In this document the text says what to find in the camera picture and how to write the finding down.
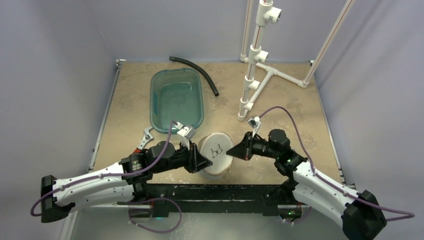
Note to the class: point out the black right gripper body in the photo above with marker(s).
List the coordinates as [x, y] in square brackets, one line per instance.
[248, 146]

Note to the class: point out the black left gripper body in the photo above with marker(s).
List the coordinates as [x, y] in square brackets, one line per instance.
[180, 159]

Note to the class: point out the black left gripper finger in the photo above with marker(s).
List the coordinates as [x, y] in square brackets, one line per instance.
[186, 151]
[197, 162]

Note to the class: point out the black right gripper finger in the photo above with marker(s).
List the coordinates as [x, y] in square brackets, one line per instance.
[244, 143]
[239, 152]

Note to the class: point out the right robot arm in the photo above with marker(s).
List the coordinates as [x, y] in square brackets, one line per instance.
[358, 214]

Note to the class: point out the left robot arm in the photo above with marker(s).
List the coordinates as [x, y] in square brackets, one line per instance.
[123, 181]

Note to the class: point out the teal transparent plastic tub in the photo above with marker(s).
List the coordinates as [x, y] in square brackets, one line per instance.
[175, 95]

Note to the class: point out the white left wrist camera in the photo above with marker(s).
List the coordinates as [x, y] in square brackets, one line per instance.
[185, 133]

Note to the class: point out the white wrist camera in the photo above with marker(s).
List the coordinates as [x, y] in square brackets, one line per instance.
[185, 133]
[255, 123]

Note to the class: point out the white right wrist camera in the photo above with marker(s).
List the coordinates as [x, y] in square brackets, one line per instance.
[255, 123]

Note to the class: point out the red handled adjustable wrench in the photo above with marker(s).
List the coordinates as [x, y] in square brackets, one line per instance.
[147, 137]

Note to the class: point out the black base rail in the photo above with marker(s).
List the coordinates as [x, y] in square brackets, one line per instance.
[266, 199]

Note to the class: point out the white PVC pipe frame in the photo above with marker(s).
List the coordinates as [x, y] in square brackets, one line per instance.
[258, 73]

